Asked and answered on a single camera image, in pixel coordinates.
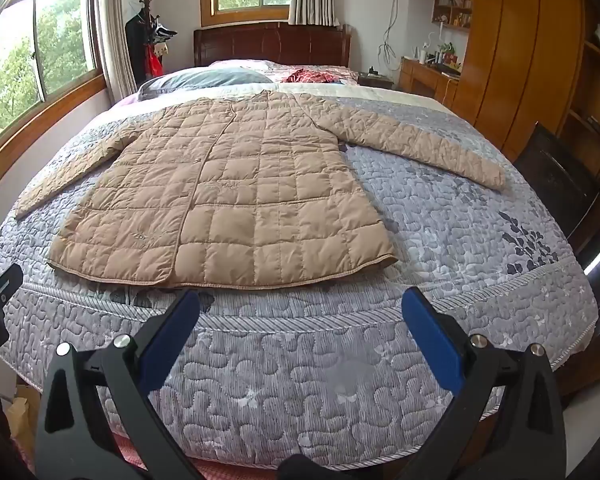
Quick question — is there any coat rack with clothes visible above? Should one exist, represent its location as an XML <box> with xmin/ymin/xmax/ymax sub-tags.
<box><xmin>125</xmin><ymin>0</ymin><xmax>179</xmax><ymax>86</ymax></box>

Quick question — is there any grey pillow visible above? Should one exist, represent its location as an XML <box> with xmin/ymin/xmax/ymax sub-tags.
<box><xmin>139</xmin><ymin>67</ymin><xmax>276</xmax><ymax>101</ymax></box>

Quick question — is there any hanging wall cable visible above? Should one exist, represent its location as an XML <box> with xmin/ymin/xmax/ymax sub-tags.
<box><xmin>377</xmin><ymin>0</ymin><xmax>406</xmax><ymax>68</ymax></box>

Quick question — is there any black chair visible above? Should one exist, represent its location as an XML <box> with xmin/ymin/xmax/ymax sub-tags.
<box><xmin>512</xmin><ymin>121</ymin><xmax>600</xmax><ymax>261</ymax></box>

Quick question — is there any cluttered wooden desk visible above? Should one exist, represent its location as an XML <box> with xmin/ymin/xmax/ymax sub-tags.
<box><xmin>397</xmin><ymin>55</ymin><xmax>462</xmax><ymax>107</ymax></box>

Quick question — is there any wooden wardrobe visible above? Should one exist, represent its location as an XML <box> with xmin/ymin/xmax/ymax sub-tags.
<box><xmin>450</xmin><ymin>0</ymin><xmax>588</xmax><ymax>161</ymax></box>

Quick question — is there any cardboard box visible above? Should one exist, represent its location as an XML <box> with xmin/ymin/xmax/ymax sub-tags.
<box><xmin>5</xmin><ymin>385</ymin><xmax>42</xmax><ymax>453</ymax></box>

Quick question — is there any tan quilted coat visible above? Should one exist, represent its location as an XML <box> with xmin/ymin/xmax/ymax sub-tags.
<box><xmin>14</xmin><ymin>90</ymin><xmax>507</xmax><ymax>290</ymax></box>

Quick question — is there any bed with grey quilted cover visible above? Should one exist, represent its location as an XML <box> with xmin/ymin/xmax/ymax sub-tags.
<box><xmin>0</xmin><ymin>87</ymin><xmax>598</xmax><ymax>468</ymax></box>

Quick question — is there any wooden wall shelf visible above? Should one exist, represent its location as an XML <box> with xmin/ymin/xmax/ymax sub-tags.
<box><xmin>432</xmin><ymin>0</ymin><xmax>476</xmax><ymax>32</ymax></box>

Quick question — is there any dark nightstand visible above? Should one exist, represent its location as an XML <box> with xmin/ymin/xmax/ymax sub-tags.
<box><xmin>357</xmin><ymin>69</ymin><xmax>396</xmax><ymax>91</ymax></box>

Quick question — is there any open wooden shelf unit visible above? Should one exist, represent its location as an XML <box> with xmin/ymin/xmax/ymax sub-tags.
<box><xmin>565</xmin><ymin>25</ymin><xmax>600</xmax><ymax>183</ymax></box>

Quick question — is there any red plaid cloth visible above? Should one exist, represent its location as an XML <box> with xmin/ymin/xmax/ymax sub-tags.
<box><xmin>280</xmin><ymin>67</ymin><xmax>342</xmax><ymax>85</ymax></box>

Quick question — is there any red checkered mattress cover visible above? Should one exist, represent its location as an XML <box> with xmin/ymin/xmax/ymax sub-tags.
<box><xmin>112</xmin><ymin>435</ymin><xmax>286</xmax><ymax>480</ymax></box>

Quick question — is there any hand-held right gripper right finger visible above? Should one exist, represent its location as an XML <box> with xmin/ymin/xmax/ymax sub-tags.
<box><xmin>395</xmin><ymin>287</ymin><xmax>567</xmax><ymax>480</ymax></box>

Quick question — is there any large wooden framed window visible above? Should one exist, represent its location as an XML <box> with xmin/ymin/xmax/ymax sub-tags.
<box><xmin>0</xmin><ymin>0</ymin><xmax>107</xmax><ymax>161</ymax></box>

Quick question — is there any dark wooden headboard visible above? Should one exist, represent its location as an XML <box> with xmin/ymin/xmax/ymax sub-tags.
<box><xmin>193</xmin><ymin>23</ymin><xmax>353</xmax><ymax>68</ymax></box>

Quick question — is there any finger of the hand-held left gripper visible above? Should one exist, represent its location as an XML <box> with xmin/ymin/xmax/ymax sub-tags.
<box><xmin>0</xmin><ymin>263</ymin><xmax>24</xmax><ymax>311</ymax></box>

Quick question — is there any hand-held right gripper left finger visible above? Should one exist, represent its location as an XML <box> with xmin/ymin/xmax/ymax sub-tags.
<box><xmin>34</xmin><ymin>289</ymin><xmax>216</xmax><ymax>480</ymax></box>

